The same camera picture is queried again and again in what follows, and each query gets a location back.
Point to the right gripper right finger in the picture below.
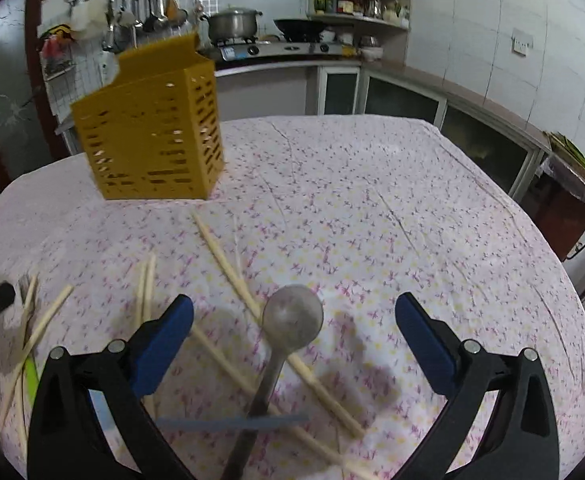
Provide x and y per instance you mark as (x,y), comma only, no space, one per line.
(520,441)

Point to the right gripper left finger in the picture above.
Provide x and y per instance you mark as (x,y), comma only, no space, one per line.
(66,440)

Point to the green handled fork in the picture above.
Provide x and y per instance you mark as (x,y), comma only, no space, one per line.
(27,288)

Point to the bamboo chopstick diagonal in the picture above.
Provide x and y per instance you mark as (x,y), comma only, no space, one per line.
(31,343)

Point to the bamboo chopstick pair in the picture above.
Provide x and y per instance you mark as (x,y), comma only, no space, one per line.
(140,296)
(149,402)

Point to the long bamboo chopstick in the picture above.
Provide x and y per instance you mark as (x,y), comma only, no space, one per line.
(303,371)

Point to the metal spoon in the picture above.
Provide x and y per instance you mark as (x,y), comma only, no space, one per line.
(292,319)

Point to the light blue plastic spatula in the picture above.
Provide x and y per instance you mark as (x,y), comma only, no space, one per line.
(260,423)

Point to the kitchen counter cabinets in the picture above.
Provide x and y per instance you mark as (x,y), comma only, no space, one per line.
(506,151)

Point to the dark wooden glass door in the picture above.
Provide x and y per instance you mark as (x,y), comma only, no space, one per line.
(28,138)

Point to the yellow perforated utensil holder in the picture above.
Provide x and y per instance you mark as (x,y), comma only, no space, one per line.
(154,132)

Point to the pink floral tablecloth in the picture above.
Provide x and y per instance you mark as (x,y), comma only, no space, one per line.
(358,208)

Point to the gas stove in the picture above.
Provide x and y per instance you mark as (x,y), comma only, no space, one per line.
(242,51)

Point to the steel cooking pot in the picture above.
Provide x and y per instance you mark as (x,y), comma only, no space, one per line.
(232,24)

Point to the black wok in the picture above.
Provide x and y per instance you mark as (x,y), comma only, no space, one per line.
(298,30)

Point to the corner shelf with bottles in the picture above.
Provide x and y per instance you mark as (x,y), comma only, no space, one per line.
(388,21)

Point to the wall utensil rack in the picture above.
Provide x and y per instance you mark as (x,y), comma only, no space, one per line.
(121,23)

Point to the white wall socket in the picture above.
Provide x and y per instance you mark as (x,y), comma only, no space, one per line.
(521,42)

